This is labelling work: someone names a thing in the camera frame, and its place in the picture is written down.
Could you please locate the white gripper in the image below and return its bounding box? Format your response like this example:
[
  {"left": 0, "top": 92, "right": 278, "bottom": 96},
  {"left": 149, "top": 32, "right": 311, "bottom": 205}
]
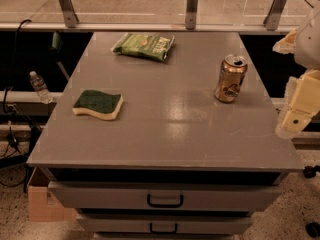
[{"left": 272, "top": 6, "right": 320, "bottom": 139}]

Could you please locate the orange soda can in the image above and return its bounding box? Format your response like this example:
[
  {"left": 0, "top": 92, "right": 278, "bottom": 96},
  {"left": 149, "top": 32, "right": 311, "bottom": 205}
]
[{"left": 215, "top": 54, "right": 248, "bottom": 103}]

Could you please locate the black caster wheel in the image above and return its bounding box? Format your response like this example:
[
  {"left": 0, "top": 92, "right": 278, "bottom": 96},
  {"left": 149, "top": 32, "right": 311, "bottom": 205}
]
[{"left": 303, "top": 165, "right": 320, "bottom": 178}]

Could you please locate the green chip bag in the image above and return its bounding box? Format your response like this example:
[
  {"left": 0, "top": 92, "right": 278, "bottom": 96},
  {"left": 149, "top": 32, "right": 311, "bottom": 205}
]
[{"left": 111, "top": 33, "right": 175, "bottom": 62}]

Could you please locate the green and yellow sponge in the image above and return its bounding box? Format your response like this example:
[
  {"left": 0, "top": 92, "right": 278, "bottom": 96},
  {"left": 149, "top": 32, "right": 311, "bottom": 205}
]
[{"left": 73, "top": 90, "right": 123, "bottom": 121}]

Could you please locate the grey upper drawer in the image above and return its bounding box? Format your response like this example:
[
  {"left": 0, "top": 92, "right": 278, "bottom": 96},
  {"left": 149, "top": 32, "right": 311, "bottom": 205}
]
[{"left": 49, "top": 181, "right": 281, "bottom": 212}]

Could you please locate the grey drawer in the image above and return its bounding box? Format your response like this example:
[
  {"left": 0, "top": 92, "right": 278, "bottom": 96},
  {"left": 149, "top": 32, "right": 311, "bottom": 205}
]
[
  {"left": 77, "top": 214, "right": 252, "bottom": 235},
  {"left": 49, "top": 181, "right": 281, "bottom": 212}
]

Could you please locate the grey lower drawer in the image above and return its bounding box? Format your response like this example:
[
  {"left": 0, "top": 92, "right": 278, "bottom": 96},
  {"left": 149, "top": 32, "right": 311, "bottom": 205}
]
[{"left": 77, "top": 214, "right": 252, "bottom": 235}]

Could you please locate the clear plastic water bottle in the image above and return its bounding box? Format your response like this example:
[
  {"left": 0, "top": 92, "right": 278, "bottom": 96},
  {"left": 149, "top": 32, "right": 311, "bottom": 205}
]
[{"left": 29, "top": 71, "right": 53, "bottom": 104}]

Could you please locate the cardboard box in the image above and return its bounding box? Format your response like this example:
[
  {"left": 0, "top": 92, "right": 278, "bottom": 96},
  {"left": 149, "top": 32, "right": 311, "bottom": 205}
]
[{"left": 27, "top": 168, "right": 77, "bottom": 222}]

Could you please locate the right metal bracket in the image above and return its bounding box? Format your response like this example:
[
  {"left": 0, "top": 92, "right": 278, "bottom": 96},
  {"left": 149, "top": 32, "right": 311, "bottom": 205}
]
[{"left": 263, "top": 0, "right": 287, "bottom": 31}]

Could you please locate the metal bracket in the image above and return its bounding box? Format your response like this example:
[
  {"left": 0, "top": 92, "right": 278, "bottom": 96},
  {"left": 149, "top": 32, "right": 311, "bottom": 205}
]
[
  {"left": 263, "top": 0, "right": 287, "bottom": 31},
  {"left": 185, "top": 0, "right": 198, "bottom": 30},
  {"left": 58, "top": 0, "right": 79, "bottom": 28}
]

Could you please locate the middle metal bracket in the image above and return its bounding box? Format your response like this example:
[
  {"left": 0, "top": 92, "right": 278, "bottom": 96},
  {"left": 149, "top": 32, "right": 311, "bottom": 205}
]
[{"left": 185, "top": 0, "right": 198, "bottom": 30}]

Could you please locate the left metal bracket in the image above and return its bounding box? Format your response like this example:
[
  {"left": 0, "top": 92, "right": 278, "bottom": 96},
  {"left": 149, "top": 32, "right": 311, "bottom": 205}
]
[{"left": 58, "top": 0, "right": 79, "bottom": 28}]

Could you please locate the black cable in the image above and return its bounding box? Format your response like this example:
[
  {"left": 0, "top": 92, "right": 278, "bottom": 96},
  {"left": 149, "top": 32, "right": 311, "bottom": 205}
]
[{"left": 0, "top": 18, "right": 33, "bottom": 188}]

